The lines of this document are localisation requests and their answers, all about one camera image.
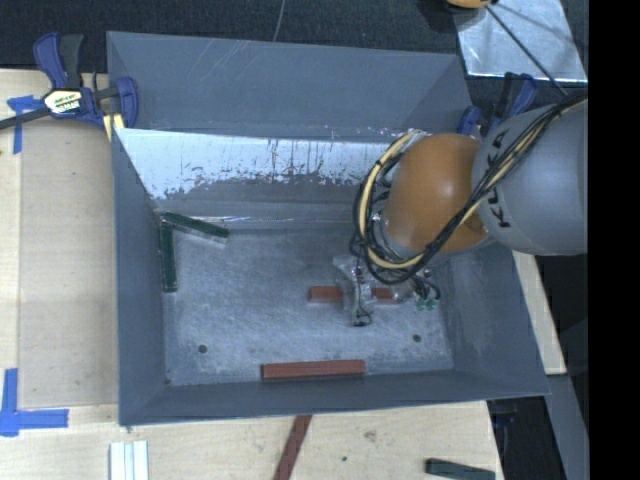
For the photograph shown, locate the grey metal bin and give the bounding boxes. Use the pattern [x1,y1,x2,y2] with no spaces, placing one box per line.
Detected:
[105,30,552,427]

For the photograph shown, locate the red-brown flat block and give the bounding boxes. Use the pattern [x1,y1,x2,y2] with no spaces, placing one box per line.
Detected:
[272,414,314,480]
[259,358,368,382]
[306,286,397,304]

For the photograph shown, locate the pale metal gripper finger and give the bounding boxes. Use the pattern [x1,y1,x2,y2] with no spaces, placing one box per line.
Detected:
[343,291,374,327]
[332,254,369,292]

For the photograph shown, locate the dark green flat block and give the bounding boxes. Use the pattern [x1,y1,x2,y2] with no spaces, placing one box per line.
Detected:
[162,211,231,249]
[424,457,497,480]

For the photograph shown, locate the pale wood board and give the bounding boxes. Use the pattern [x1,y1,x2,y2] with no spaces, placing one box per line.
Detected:
[17,116,121,410]

